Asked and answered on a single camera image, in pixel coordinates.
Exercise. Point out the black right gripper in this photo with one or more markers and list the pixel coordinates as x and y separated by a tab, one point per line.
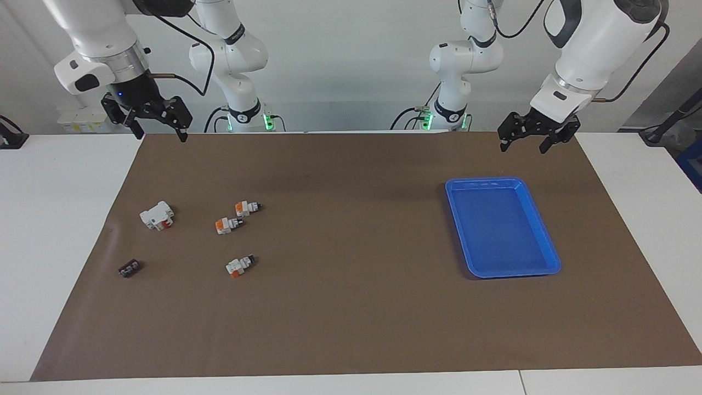
137	90

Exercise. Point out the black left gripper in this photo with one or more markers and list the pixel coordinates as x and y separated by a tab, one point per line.
554	125

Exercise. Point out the orange white rotary switch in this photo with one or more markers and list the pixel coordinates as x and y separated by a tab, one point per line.
225	225
245	208

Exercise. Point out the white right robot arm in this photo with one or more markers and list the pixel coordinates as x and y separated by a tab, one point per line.
236	60

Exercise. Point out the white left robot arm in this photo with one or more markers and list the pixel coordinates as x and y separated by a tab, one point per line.
466	60

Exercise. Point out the white background boxes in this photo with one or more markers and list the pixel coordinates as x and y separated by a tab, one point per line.
82	119

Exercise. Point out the blue plastic tray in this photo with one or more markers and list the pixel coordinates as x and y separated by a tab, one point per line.
502	230

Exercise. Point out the black stand pole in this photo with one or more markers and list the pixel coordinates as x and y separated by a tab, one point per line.
672	118

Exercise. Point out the blue crate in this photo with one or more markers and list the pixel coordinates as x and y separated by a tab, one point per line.
692	164

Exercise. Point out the small black terminal block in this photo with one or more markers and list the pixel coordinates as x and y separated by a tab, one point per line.
130	268

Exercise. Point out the orange white connector lower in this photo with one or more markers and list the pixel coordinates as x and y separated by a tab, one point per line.
237	266

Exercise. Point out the brown table mat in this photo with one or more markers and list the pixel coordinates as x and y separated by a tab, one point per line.
351	307

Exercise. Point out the black clamp mount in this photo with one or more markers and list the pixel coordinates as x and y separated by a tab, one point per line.
11	137

